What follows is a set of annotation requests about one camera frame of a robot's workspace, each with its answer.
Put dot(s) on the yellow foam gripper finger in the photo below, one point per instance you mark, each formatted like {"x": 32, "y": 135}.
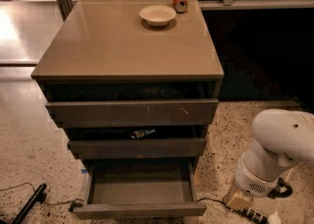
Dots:
{"x": 236, "y": 199}

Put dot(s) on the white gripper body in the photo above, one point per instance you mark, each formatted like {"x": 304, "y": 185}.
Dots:
{"x": 253, "y": 182}

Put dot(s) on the grey bottom drawer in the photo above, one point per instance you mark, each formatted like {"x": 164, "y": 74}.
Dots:
{"x": 140, "y": 188}

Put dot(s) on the grey drawer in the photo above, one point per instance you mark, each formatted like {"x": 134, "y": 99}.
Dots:
{"x": 140, "y": 188}
{"x": 154, "y": 148}
{"x": 97, "y": 114}

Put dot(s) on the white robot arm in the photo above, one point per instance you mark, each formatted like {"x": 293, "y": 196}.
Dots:
{"x": 281, "y": 139}

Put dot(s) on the grey middle drawer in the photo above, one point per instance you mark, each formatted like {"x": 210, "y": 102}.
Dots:
{"x": 154, "y": 148}

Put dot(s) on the grey top drawer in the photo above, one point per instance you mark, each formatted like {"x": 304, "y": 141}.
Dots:
{"x": 97, "y": 114}

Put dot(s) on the snack bag in drawer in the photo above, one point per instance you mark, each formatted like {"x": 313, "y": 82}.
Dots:
{"x": 141, "y": 134}

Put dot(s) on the grey drawer cabinet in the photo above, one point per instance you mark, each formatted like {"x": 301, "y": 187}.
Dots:
{"x": 105, "y": 51}

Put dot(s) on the black power strip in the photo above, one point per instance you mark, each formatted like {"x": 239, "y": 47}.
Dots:
{"x": 253, "y": 215}

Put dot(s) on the white paper bowl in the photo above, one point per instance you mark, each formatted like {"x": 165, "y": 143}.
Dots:
{"x": 157, "y": 15}

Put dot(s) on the orange soda can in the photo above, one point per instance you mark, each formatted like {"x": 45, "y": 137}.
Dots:
{"x": 180, "y": 5}

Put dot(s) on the black bar on floor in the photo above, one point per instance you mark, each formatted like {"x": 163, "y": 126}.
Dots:
{"x": 39, "y": 195}

